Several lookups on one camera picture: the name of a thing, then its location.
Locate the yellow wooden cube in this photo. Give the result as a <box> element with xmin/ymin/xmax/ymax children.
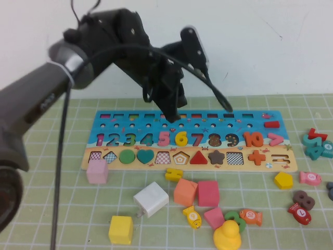
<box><xmin>108</xmin><ymin>215</ymin><xmax>134</xmax><ymax>245</ymax></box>

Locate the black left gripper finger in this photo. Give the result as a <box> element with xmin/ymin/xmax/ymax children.
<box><xmin>158</xmin><ymin>98</ymin><xmax>182</xmax><ymax>123</ymax></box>
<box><xmin>176</xmin><ymin>82</ymin><xmax>188</xmax><ymax>108</ymax></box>

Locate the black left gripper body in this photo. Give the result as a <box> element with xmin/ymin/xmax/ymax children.
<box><xmin>142</xmin><ymin>43</ymin><xmax>188</xmax><ymax>110</ymax></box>

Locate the brown wooden star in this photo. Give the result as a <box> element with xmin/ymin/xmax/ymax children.
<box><xmin>207</xmin><ymin>149</ymin><xmax>225</xmax><ymax>165</ymax></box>

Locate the white charger plug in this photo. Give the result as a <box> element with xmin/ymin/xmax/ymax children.
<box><xmin>133</xmin><ymin>181</ymin><xmax>170</xmax><ymax>219</ymax></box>

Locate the yellow rubber duck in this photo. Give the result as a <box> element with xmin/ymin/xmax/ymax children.
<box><xmin>213</xmin><ymin>220</ymin><xmax>242</xmax><ymax>250</ymax></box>

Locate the orange wooden cube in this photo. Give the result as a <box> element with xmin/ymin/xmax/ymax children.
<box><xmin>173</xmin><ymin>178</ymin><xmax>199</xmax><ymax>208</ymax></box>

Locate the dark pink wooden cube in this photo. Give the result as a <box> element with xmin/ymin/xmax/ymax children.
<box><xmin>197</xmin><ymin>180</ymin><xmax>221</xmax><ymax>208</ymax></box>

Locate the yellow wooden equals sign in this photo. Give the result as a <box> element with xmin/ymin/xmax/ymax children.
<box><xmin>165</xmin><ymin>168</ymin><xmax>184</xmax><ymax>182</ymax></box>

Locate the orange wooden number ten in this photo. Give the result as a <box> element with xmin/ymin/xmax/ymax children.
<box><xmin>243</xmin><ymin>131</ymin><xmax>264</xmax><ymax>148</ymax></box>

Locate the pink trapezoid wooden block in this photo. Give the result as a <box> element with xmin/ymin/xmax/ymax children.
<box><xmin>203</xmin><ymin>207</ymin><xmax>226</xmax><ymax>231</ymax></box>

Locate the pink wooden fish five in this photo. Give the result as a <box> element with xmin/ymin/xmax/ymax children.
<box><xmin>299</xmin><ymin>171</ymin><xmax>323</xmax><ymax>186</ymax></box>

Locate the light pink wooden cube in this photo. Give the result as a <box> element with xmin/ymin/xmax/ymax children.
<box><xmin>85</xmin><ymin>159</ymin><xmax>109</xmax><ymax>185</ymax></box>

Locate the yellow wooden fish nine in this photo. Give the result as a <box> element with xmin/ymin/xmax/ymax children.
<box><xmin>182</xmin><ymin>206</ymin><xmax>202</xmax><ymax>230</ymax></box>

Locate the teal wooden number five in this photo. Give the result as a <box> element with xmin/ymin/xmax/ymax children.
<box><xmin>301</xmin><ymin>134</ymin><xmax>325</xmax><ymax>149</ymax></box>

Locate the red wooden fish seven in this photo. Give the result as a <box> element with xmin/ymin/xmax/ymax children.
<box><xmin>287</xmin><ymin>203</ymin><xmax>312</xmax><ymax>226</ymax></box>

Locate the teal wooden heart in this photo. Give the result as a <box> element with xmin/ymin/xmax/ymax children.
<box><xmin>136</xmin><ymin>149</ymin><xmax>155</xmax><ymax>165</ymax></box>

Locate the thick black camera cable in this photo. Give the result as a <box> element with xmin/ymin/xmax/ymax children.
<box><xmin>50</xmin><ymin>44</ymin><xmax>234</xmax><ymax>250</ymax></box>

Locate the red wooden number piece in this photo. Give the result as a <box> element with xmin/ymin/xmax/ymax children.
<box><xmin>308</xmin><ymin>128</ymin><xmax>328</xmax><ymax>142</ymax></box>

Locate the blue number shape puzzle board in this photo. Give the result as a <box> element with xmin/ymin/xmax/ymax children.
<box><xmin>81</xmin><ymin>110</ymin><xmax>298</xmax><ymax>172</ymax></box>

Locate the yellow wooden pentagon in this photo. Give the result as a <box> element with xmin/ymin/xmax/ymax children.
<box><xmin>274</xmin><ymin>171</ymin><xmax>294</xmax><ymax>191</ymax></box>

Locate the thin black cable loop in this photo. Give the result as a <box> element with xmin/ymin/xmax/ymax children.
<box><xmin>69</xmin><ymin>0</ymin><xmax>103</xmax><ymax>23</ymax></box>

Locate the pink wooden number five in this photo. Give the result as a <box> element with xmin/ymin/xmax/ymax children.
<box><xmin>158</xmin><ymin>131</ymin><xmax>171</xmax><ymax>147</ymax></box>

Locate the green checked tablecloth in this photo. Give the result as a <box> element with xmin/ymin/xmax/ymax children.
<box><xmin>0</xmin><ymin>94</ymin><xmax>333</xmax><ymax>250</ymax></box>

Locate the orange wooden plus sign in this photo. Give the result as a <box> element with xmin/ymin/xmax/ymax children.
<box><xmin>247</xmin><ymin>150</ymin><xmax>266</xmax><ymax>166</ymax></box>

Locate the teal wooden fish four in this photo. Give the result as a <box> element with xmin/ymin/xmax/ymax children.
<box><xmin>321</xmin><ymin>140</ymin><xmax>333</xmax><ymax>159</ymax></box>

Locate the green wooden number three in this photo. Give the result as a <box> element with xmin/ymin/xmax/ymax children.
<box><xmin>224</xmin><ymin>211</ymin><xmax>247</xmax><ymax>234</ymax></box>

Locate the brown wooden number eight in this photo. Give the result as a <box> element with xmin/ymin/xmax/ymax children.
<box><xmin>292</xmin><ymin>190</ymin><xmax>316</xmax><ymax>211</ymax></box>

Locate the orange wooden fish ten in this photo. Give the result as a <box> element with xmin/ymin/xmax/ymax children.
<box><xmin>238</xmin><ymin>209</ymin><xmax>263</xmax><ymax>227</ymax></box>

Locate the green wooden circle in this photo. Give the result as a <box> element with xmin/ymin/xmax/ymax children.
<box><xmin>119</xmin><ymin>149</ymin><xmax>136</xmax><ymax>165</ymax></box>

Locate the red wooden triangle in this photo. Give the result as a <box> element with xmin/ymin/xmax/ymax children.
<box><xmin>189</xmin><ymin>150</ymin><xmax>209</xmax><ymax>165</ymax></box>

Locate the teal wooden number four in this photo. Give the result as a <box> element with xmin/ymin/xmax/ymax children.
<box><xmin>304</xmin><ymin>145</ymin><xmax>326</xmax><ymax>161</ymax></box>

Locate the pink wooden greater-than sign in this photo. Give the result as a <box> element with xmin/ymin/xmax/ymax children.
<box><xmin>267</xmin><ymin>133</ymin><xmax>285</xmax><ymax>147</ymax></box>

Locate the yellow wooden number six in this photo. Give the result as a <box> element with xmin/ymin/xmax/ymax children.
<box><xmin>174</xmin><ymin>131</ymin><xmax>188</xmax><ymax>147</ymax></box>

